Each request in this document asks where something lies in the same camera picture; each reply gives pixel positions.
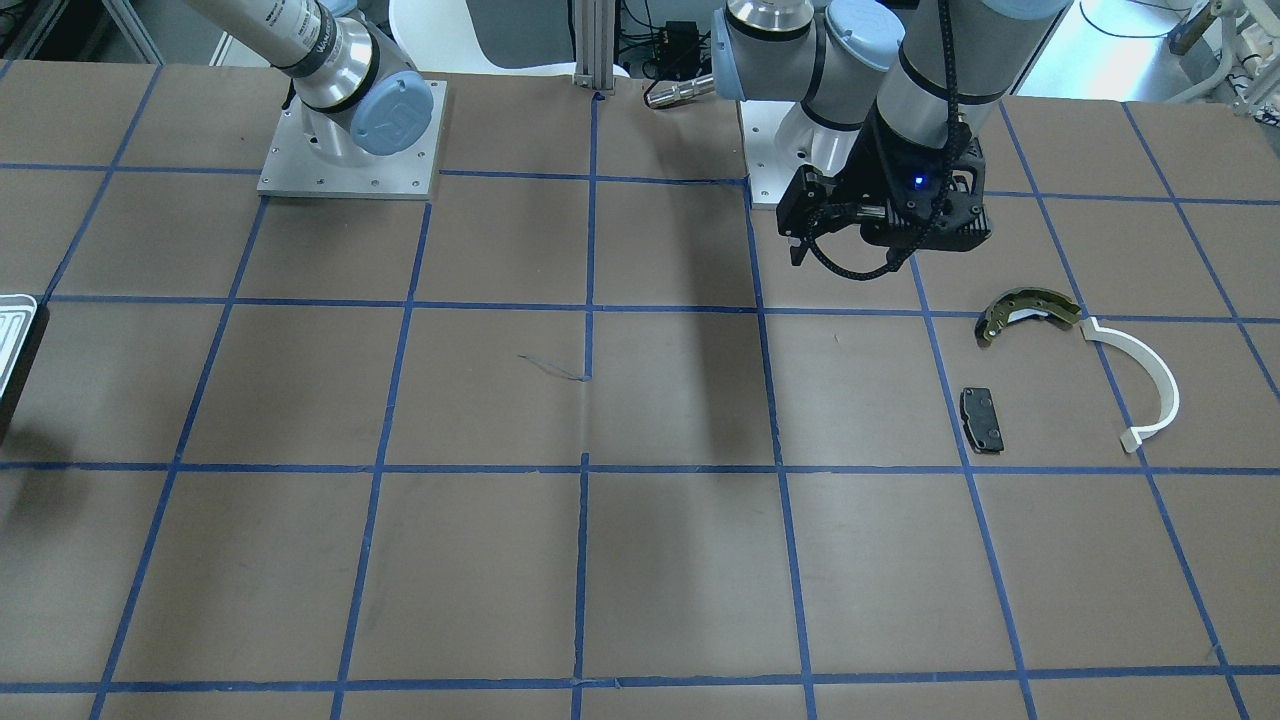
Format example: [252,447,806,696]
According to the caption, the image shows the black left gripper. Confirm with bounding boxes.
[777,108,992,266]

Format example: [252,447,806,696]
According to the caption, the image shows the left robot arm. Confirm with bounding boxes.
[710,1,1068,281]

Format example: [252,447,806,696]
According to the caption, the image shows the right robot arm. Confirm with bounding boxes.
[189,1,435,156]

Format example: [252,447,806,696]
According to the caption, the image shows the silver cylindrical connector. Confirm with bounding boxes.
[643,74,716,110]

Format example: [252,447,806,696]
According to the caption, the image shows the olive green brake shoe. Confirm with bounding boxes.
[974,286,1083,348]

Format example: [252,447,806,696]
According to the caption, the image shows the black brake pad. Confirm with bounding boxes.
[959,387,1005,454]

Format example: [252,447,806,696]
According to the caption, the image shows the white curved plastic part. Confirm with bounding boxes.
[1079,316,1181,454]

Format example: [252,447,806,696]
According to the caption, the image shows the white chair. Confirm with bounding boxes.
[388,1,576,77]

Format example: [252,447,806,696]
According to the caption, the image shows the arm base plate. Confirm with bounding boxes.
[739,101,859,210]
[257,78,448,200]

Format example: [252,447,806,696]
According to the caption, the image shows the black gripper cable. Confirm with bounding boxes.
[805,0,977,281]

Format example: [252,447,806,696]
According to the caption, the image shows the aluminium frame post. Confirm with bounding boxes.
[571,0,616,96]

